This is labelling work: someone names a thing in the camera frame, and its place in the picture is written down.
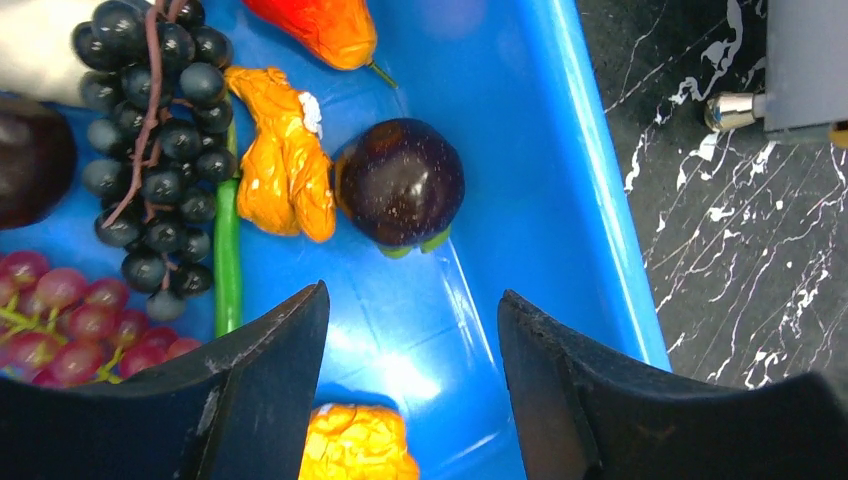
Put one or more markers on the dark purple plum toy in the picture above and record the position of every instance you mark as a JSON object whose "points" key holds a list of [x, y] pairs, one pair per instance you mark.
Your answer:
{"points": [[38, 161]]}

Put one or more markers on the red orange pepper toy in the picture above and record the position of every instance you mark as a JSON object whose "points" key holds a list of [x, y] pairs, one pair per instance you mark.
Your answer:
{"points": [[340, 33]]}

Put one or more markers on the round white drawer cabinet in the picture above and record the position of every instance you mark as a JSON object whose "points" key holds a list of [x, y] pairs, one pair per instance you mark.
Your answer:
{"points": [[805, 97]]}

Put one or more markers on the green bean toy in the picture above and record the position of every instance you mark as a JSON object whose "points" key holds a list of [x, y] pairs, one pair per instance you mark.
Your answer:
{"points": [[227, 262]]}

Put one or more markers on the black grape bunch toy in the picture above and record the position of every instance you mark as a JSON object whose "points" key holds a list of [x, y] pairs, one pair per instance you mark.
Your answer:
{"points": [[165, 139]]}

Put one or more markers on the crumpled orange food toy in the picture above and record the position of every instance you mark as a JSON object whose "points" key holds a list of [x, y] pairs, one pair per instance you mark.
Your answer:
{"points": [[285, 186]]}

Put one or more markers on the orange tangerine toy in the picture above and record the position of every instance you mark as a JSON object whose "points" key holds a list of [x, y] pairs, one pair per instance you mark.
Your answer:
{"points": [[346, 441]]}

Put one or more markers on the red grape bunch toy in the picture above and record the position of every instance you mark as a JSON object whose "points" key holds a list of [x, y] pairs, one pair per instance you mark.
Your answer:
{"points": [[58, 330]]}

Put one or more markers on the white garlic toy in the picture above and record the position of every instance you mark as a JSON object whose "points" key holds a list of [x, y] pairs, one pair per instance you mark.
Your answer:
{"points": [[37, 58]]}

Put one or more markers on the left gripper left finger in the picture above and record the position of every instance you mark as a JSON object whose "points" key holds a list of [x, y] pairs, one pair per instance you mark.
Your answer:
{"points": [[235, 408]]}

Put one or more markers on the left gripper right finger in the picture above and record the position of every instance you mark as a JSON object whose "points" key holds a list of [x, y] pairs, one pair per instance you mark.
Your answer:
{"points": [[585, 411]]}

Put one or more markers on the blue plastic bin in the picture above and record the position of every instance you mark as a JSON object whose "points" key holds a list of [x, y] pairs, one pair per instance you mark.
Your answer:
{"points": [[510, 86]]}

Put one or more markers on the purple mangosteen toy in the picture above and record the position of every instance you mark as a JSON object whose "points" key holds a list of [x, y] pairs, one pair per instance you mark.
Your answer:
{"points": [[401, 183]]}

